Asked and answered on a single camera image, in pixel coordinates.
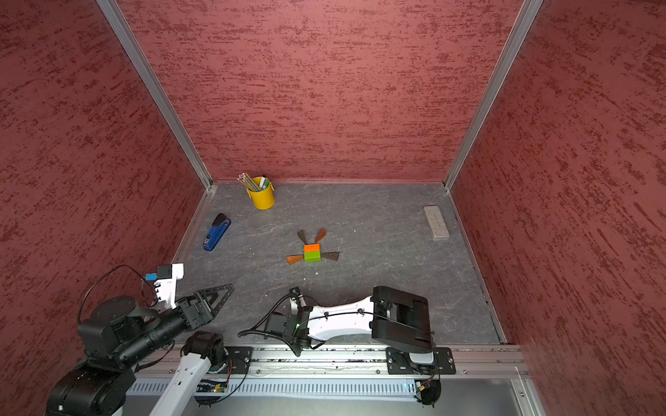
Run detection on yellow pencil cup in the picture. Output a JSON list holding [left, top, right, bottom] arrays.
[[246, 177, 276, 211]]

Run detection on orange brown triangle block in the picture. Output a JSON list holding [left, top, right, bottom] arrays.
[[286, 255, 305, 265]]

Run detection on grey eraser block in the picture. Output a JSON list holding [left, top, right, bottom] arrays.
[[423, 206, 450, 241]]

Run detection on white slotted cable duct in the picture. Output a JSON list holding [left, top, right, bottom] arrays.
[[127, 378, 420, 400]]

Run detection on left aluminium corner post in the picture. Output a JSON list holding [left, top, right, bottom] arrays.
[[96, 0, 214, 192]]

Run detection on green white marker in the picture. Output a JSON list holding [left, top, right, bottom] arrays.
[[259, 175, 269, 190]]

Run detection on aluminium corner post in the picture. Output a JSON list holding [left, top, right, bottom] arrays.
[[96, 0, 214, 192], [443, 0, 543, 193]]

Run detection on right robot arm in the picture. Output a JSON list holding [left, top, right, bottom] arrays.
[[253, 286, 435, 371]]

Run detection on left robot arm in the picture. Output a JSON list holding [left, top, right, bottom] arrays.
[[45, 284, 234, 415]]

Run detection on green rectangular block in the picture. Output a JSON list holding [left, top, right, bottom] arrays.
[[304, 251, 322, 263]]

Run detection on aluminium mounting rail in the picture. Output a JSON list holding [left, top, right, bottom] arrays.
[[129, 344, 529, 378]]

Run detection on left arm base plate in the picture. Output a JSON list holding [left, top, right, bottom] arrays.
[[208, 346, 254, 374]]

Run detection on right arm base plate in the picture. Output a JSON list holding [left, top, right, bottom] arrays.
[[385, 347, 456, 376]]

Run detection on reddish brown triangle block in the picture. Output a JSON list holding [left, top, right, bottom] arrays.
[[314, 229, 327, 244]]

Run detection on blue stapler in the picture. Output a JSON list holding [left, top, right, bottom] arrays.
[[203, 213, 232, 251]]

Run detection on right aluminium corner post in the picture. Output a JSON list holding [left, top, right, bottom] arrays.
[[443, 0, 543, 193]]

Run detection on dark wood triangle block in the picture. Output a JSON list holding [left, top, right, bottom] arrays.
[[321, 251, 340, 262]]

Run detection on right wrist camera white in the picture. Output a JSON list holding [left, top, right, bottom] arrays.
[[289, 287, 311, 315]]

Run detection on pencils in cup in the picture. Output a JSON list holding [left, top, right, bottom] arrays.
[[238, 173, 262, 192]]

